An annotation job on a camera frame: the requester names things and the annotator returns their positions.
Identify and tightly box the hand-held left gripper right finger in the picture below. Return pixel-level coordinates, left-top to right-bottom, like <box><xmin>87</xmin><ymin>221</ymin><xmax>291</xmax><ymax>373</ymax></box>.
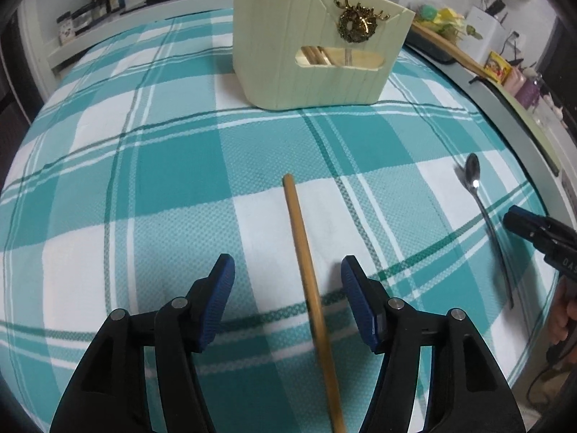
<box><xmin>340</xmin><ymin>255</ymin><xmax>526</xmax><ymax>433</ymax></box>

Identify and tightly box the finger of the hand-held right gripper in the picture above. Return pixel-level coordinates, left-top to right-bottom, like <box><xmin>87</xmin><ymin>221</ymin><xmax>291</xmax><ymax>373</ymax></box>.
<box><xmin>503</xmin><ymin>205</ymin><xmax>558</xmax><ymax>254</ymax></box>

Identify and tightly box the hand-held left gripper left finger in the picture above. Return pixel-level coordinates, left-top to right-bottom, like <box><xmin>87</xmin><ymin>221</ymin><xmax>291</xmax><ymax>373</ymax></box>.
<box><xmin>49</xmin><ymin>254</ymin><xmax>236</xmax><ymax>433</ymax></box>

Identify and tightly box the steel spoon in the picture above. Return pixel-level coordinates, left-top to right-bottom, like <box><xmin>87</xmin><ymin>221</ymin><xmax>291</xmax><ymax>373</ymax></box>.
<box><xmin>464</xmin><ymin>153</ymin><xmax>515</xmax><ymax>310</ymax></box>

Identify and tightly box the cream plastic utensil holder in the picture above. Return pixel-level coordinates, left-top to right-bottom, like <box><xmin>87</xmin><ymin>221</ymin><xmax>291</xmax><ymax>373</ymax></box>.
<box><xmin>233</xmin><ymin>0</ymin><xmax>415</xmax><ymax>111</ymax></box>

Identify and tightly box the person's right hand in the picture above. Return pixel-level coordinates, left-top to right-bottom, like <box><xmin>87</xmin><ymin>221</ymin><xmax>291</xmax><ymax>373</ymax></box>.
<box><xmin>547</xmin><ymin>278</ymin><xmax>577</xmax><ymax>347</ymax></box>

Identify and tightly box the purple glitter cup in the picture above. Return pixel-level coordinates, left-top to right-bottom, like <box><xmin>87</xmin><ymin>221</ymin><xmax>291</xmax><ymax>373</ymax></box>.
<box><xmin>514</xmin><ymin>74</ymin><xmax>542</xmax><ymax>111</ymax></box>

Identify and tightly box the teal plaid tablecloth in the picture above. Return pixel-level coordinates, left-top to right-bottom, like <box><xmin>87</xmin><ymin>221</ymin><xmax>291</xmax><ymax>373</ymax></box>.
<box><xmin>0</xmin><ymin>6</ymin><xmax>560</xmax><ymax>433</ymax></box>

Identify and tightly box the yellow snack packet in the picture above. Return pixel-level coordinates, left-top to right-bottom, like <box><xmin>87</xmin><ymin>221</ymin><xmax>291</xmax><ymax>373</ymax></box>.
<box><xmin>484</xmin><ymin>52</ymin><xmax>514</xmax><ymax>83</ymax></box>

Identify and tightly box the wooden cutting board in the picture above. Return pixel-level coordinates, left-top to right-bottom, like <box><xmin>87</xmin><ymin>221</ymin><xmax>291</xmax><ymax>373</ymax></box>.
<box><xmin>408</xmin><ymin>22</ymin><xmax>490</xmax><ymax>80</ymax></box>

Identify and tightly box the white knife block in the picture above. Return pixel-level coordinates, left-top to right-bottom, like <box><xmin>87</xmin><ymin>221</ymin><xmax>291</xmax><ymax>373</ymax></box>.
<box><xmin>464</xmin><ymin>6</ymin><xmax>508</xmax><ymax>56</ymax></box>

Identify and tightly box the bag of colourful sponges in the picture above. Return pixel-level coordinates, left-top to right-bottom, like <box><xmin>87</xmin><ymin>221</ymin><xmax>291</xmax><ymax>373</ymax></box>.
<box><xmin>412</xmin><ymin>0</ymin><xmax>470</xmax><ymax>39</ymax></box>

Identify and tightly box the small white seasoning box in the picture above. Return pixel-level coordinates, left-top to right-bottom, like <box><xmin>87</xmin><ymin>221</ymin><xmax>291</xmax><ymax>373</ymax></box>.
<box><xmin>56</xmin><ymin>11</ymin><xmax>75</xmax><ymax>47</ymax></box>

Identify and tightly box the dark spice jar rack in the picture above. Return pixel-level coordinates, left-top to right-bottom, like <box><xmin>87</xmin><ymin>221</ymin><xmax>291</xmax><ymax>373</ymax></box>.
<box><xmin>70</xmin><ymin>4</ymin><xmax>93</xmax><ymax>33</ymax></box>

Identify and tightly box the black cable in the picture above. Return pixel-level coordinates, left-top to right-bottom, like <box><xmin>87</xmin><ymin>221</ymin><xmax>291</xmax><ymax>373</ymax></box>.
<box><xmin>527</xmin><ymin>345</ymin><xmax>571</xmax><ymax>413</ymax></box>

